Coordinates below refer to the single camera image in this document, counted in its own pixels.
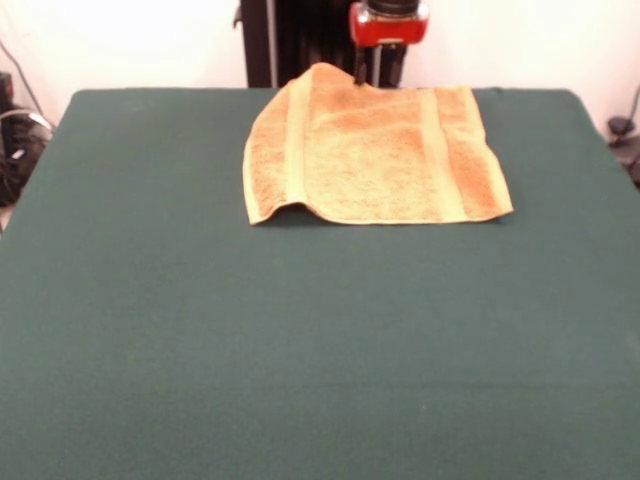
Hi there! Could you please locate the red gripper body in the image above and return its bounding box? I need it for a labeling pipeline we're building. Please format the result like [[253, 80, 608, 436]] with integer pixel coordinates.
[[348, 2, 431, 50]]

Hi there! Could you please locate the tan terry towel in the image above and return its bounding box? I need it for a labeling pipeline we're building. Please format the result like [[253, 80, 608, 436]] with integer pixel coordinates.
[[242, 62, 515, 227]]

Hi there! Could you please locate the black floor equipment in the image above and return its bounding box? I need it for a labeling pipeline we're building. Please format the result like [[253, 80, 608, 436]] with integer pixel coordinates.
[[607, 115, 640, 189], [0, 71, 54, 207]]

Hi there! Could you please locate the dark green table cloth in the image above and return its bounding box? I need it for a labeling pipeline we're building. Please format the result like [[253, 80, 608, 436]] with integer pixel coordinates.
[[0, 87, 640, 480]]

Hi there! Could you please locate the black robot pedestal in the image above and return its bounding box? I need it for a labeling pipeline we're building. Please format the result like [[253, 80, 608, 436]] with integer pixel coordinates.
[[230, 0, 414, 90]]

